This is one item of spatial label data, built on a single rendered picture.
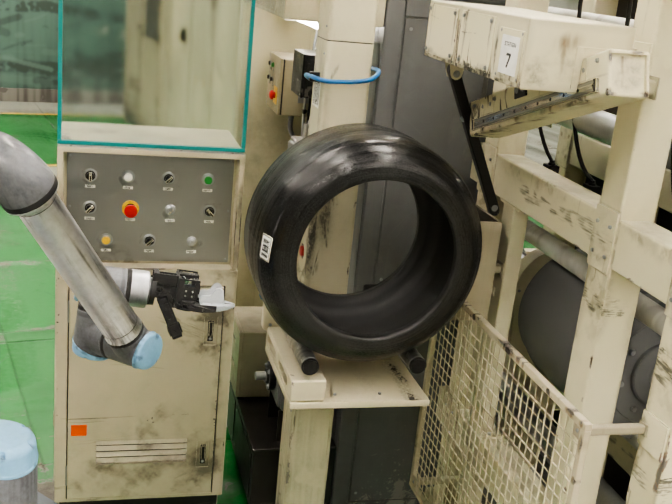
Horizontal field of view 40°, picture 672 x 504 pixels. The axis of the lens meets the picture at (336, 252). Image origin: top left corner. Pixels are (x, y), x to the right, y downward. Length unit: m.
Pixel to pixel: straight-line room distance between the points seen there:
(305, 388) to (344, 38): 0.91
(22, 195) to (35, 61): 9.35
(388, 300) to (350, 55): 0.67
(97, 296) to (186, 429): 1.19
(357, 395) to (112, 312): 0.69
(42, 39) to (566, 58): 9.48
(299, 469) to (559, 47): 1.51
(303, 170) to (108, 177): 0.88
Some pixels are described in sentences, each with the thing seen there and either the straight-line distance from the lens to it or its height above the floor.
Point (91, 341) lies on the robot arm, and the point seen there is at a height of 0.96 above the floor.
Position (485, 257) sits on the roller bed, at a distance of 2.67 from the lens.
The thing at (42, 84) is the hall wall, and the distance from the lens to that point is 11.21.
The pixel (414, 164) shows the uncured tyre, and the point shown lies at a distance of 2.19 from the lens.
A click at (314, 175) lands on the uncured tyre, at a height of 1.38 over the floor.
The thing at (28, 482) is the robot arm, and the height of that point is 0.84.
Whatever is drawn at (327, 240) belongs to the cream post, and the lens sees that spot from 2.58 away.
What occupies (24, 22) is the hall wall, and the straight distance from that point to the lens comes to 11.10.
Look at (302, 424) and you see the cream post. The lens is 2.79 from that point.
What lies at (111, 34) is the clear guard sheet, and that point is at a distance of 2.78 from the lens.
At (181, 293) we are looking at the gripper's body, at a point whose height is 1.06.
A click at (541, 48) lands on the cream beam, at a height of 1.72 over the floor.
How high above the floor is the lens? 1.85
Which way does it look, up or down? 17 degrees down
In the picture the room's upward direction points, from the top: 6 degrees clockwise
